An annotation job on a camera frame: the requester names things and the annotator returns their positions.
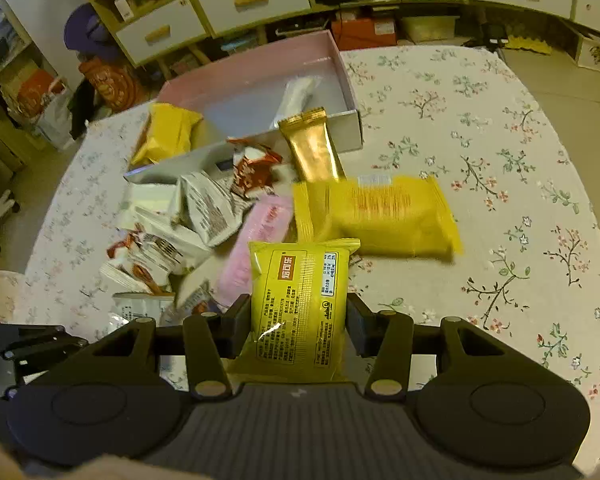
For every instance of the pink snack packet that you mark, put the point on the pink snack packet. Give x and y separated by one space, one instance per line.
262 230

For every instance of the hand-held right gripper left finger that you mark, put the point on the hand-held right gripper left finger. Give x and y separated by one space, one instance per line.
241 327

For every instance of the red cardboard box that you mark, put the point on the red cardboard box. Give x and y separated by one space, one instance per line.
365 32

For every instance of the white snack packet dark edge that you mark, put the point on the white snack packet dark edge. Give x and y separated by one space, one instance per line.
140 305

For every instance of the floral cloth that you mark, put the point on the floral cloth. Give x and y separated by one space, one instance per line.
505 185

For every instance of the large yellow snack packet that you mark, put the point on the large yellow snack packet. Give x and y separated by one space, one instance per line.
390 217

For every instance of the purple hat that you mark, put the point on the purple hat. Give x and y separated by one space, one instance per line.
87 30

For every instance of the plain yellow snack packet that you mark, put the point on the plain yellow snack packet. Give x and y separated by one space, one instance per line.
167 132

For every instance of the white chair base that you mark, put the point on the white chair base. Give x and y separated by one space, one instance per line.
0 220

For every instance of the red and white snack packet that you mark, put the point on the red and white snack packet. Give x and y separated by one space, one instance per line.
252 167

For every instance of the clear storage bin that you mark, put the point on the clear storage bin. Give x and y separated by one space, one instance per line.
430 30

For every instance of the clear white slim packet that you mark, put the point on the clear white slim packet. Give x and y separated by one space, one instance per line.
295 100

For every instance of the printed olive-yellow snack packet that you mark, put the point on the printed olive-yellow snack packet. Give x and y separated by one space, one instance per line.
300 310

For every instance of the orange printed bag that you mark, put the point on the orange printed bag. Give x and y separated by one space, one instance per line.
112 82

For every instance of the white red-picture snack packet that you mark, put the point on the white red-picture snack packet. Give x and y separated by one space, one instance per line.
197 300
152 255

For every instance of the white grey-print snack packet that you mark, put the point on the white grey-print snack packet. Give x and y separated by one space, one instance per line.
212 207

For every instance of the plain white snack packet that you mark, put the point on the plain white snack packet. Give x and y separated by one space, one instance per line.
147 205

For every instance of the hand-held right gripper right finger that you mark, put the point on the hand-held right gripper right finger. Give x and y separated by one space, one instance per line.
359 327

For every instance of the gold snack bar packet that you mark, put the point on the gold snack bar packet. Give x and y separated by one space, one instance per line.
312 147

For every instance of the pink cardboard box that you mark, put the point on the pink cardboard box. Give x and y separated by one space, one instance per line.
250 90

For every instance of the yellow foam mat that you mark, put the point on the yellow foam mat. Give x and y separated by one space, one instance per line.
527 45

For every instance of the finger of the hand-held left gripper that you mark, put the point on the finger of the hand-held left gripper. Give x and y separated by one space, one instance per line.
35 340

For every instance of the orange and white plastic bag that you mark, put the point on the orange and white plastic bag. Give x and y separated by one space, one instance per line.
45 105

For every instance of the white printed box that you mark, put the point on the white printed box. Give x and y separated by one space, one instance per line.
595 52

